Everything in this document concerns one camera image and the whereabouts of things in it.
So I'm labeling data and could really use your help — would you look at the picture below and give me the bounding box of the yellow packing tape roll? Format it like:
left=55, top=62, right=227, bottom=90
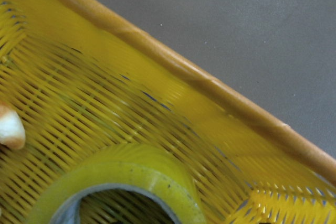
left=25, top=143, right=206, bottom=223

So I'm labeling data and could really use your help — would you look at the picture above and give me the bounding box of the yellow woven plastic basket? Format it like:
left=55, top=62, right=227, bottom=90
left=1, top=0, right=335, bottom=223

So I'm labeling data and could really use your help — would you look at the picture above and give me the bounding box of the toy croissant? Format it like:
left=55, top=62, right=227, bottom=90
left=1, top=102, right=26, bottom=150

